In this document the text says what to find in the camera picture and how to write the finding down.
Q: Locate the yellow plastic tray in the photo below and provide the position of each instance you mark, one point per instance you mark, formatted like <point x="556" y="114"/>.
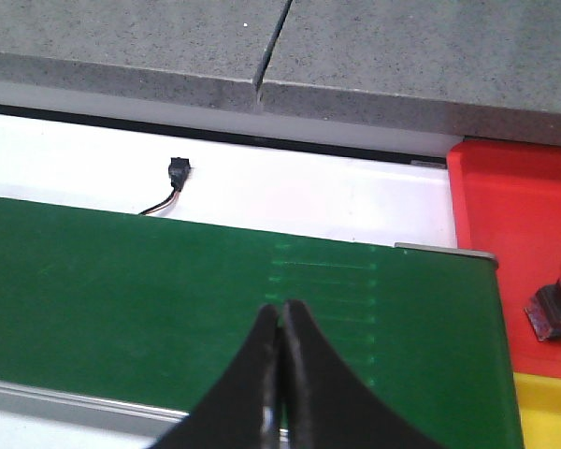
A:
<point x="539" y="400"/>

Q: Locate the green conveyor belt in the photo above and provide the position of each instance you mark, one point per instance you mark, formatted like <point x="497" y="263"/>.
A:
<point x="56" y="237"/>

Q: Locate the red plastic tray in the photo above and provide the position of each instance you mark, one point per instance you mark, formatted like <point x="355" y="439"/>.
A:
<point x="507" y="201"/>

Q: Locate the grey stone countertop slab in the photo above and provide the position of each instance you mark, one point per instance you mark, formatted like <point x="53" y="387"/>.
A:
<point x="489" y="69"/>
<point x="207" y="54"/>

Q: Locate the grey stone countertop slab left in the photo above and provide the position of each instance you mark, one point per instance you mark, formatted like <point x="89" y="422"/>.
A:
<point x="207" y="54"/>

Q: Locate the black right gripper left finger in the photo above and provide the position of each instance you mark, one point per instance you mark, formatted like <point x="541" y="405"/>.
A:
<point x="243" y="409"/>

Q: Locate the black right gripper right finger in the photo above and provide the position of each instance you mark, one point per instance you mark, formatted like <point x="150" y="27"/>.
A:
<point x="326" y="405"/>

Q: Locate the red mushroom push button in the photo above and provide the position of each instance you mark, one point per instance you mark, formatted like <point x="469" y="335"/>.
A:
<point x="544" y="311"/>

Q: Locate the black connector with cable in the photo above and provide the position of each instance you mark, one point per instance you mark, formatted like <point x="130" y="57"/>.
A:
<point x="178" y="171"/>

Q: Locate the grey stone countertop slab right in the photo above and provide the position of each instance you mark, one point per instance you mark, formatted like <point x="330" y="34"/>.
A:
<point x="489" y="69"/>

